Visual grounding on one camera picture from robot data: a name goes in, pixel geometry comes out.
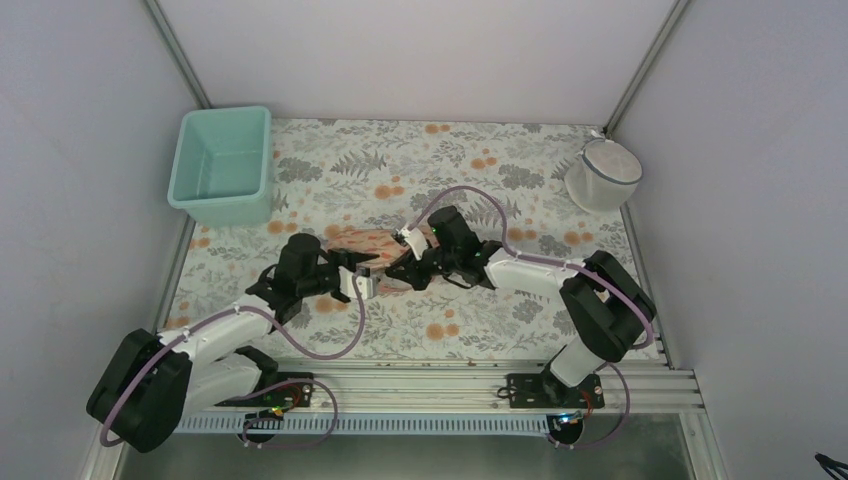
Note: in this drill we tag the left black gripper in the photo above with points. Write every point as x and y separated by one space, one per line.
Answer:
347 256

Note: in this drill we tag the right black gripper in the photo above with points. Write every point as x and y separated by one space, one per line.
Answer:
412 275

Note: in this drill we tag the orange floral mesh laundry bag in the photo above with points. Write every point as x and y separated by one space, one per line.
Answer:
379 242

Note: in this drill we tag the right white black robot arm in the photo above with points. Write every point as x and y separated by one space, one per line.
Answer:
612 315

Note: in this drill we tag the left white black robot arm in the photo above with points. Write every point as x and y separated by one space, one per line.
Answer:
155 380

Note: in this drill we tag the white mesh laundry basket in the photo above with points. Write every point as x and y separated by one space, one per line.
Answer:
603 177

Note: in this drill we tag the floral patterned table mat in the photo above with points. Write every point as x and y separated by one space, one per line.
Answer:
506 180

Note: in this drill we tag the teal plastic bin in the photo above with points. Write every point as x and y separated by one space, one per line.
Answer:
222 167

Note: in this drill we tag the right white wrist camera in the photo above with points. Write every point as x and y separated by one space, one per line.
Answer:
413 238

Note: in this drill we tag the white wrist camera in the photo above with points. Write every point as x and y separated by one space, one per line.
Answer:
413 238
365 284

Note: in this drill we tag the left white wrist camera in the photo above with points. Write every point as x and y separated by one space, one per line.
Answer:
365 284

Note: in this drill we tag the aluminium mounting rail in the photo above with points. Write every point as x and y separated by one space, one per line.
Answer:
469 387

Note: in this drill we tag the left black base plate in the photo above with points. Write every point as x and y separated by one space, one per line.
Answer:
291 390

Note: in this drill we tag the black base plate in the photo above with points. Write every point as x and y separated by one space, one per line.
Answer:
291 390
544 391

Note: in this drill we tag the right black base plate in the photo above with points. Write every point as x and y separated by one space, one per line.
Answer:
544 391

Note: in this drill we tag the white slotted cable duct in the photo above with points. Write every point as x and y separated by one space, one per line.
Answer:
370 424

